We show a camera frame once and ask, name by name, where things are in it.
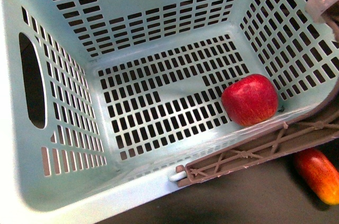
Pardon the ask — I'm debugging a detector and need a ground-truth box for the red yellow mango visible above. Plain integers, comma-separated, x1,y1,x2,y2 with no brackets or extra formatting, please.
293,148,338,205

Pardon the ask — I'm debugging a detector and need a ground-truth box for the red apple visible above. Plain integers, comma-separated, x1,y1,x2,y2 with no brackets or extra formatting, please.
221,74,279,127

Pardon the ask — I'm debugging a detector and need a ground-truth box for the brown basket handle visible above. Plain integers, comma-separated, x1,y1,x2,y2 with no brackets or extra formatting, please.
175,0,339,189

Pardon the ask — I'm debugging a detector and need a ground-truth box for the light blue plastic basket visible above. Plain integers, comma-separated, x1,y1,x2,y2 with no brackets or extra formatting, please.
0,0,339,224

